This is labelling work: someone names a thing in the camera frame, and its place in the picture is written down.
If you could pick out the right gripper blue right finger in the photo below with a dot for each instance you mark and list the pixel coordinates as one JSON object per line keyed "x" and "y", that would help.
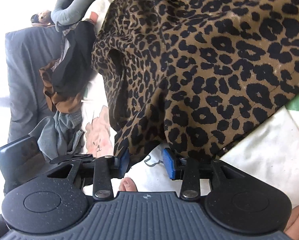
{"x": 185, "y": 169}

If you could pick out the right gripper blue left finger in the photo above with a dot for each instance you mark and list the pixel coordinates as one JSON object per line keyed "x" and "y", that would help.
{"x": 105, "y": 169}

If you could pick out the leopard print garment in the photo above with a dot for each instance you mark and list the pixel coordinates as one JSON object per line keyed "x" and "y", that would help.
{"x": 195, "y": 74}

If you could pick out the grey denim garment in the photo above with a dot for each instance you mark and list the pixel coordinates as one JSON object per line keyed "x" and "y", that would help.
{"x": 59, "y": 135}

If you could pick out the brown garment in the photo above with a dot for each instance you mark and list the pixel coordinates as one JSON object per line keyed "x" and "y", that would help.
{"x": 55, "y": 101}

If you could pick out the cream bear print bedsheet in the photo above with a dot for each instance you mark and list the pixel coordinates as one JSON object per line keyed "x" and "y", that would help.
{"x": 270, "y": 151}

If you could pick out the dark grey pillow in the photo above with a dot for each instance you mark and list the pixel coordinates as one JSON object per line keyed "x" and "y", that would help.
{"x": 27, "y": 51}

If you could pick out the teddy bear with cap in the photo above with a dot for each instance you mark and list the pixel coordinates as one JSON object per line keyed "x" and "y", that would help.
{"x": 42, "y": 19}

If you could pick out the grey neck pillow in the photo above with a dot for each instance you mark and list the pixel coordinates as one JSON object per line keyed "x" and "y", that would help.
{"x": 72, "y": 14}

